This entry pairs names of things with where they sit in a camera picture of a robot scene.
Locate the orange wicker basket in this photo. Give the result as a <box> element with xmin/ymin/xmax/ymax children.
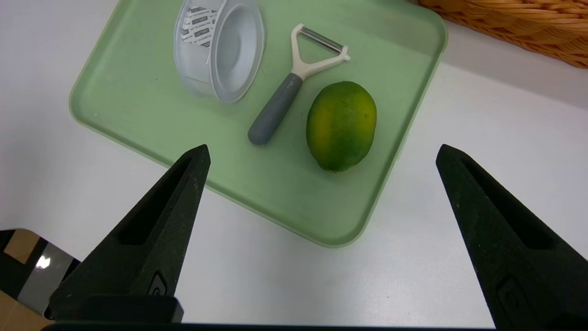
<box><xmin>419</xmin><ymin>0</ymin><xmax>588</xmax><ymax>69</ymax></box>

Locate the peeler with grey handle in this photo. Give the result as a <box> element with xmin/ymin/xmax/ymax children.
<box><xmin>248</xmin><ymin>24</ymin><xmax>351</xmax><ymax>146</ymax></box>

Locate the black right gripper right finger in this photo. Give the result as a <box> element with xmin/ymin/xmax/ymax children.
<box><xmin>435</xmin><ymin>144</ymin><xmax>588</xmax><ymax>331</ymax></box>

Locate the green lime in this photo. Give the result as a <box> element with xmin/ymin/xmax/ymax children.
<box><xmin>306</xmin><ymin>81</ymin><xmax>378</xmax><ymax>173</ymax></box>

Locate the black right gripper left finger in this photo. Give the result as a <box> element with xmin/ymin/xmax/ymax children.
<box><xmin>48</xmin><ymin>144</ymin><xmax>211</xmax><ymax>322</ymax></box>

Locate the light green plastic tray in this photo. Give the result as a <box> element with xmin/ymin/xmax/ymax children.
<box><xmin>69</xmin><ymin>0</ymin><xmax>448</xmax><ymax>249</ymax></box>

